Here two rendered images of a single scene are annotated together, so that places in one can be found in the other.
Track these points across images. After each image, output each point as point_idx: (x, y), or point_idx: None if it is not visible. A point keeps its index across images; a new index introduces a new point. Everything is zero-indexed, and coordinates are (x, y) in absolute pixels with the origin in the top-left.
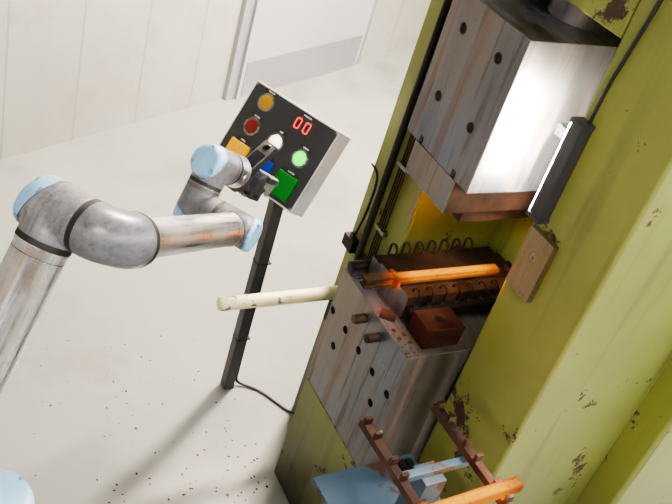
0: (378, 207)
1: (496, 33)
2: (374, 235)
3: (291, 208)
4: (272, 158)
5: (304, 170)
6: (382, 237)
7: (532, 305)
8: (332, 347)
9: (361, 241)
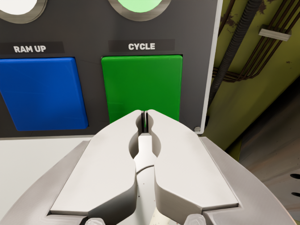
0: (261, 1)
1: None
2: (258, 46)
3: (200, 125)
4: (52, 43)
5: (180, 10)
6: (281, 41)
7: None
8: (292, 193)
9: (227, 63)
